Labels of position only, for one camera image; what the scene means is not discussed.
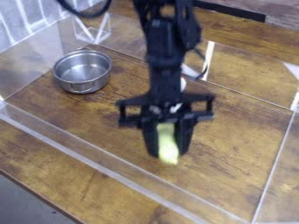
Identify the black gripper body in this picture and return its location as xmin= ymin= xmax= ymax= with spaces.
xmin=117 ymin=58 xmax=215 ymax=127

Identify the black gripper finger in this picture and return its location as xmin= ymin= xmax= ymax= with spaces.
xmin=175 ymin=113 xmax=198 ymax=155
xmin=142 ymin=116 xmax=159 ymax=157

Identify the green handled metal spoon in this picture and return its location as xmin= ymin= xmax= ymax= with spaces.
xmin=157 ymin=122 xmax=181 ymax=165

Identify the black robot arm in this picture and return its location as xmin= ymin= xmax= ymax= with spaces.
xmin=117 ymin=0 xmax=215 ymax=157

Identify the white red toy mushroom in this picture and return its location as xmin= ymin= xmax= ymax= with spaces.
xmin=182 ymin=77 xmax=187 ymax=92

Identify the small steel pot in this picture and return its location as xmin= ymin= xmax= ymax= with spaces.
xmin=52 ymin=48 xmax=113 ymax=95

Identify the black bar on table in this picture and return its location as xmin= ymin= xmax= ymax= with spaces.
xmin=193 ymin=0 xmax=267 ymax=23

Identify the clear acrylic enclosure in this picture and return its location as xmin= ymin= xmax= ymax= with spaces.
xmin=0 ymin=0 xmax=299 ymax=224

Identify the black cable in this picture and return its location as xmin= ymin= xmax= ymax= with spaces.
xmin=56 ymin=0 xmax=209 ymax=81

